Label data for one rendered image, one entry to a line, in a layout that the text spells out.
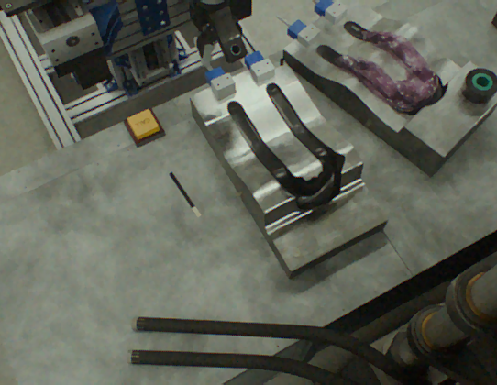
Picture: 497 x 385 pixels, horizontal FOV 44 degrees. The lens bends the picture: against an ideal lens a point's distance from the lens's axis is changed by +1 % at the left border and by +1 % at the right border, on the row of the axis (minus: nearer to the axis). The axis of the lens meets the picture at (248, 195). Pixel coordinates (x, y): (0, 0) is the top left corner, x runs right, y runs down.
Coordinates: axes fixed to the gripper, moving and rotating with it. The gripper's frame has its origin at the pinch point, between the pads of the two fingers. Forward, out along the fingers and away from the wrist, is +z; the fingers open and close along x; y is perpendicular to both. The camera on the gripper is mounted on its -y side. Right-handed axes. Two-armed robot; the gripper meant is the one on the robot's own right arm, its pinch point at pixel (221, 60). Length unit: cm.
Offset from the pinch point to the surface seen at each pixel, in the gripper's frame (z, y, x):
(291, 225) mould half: 14.8, -38.3, 2.7
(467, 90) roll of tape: 7, -31, -49
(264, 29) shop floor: 101, 72, -55
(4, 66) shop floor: 101, 108, 51
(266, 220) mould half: 11.5, -35.7, 7.8
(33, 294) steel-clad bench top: 21, -23, 61
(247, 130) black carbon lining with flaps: 12.9, -12.7, 0.2
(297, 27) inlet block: 14.0, 8.7, -26.7
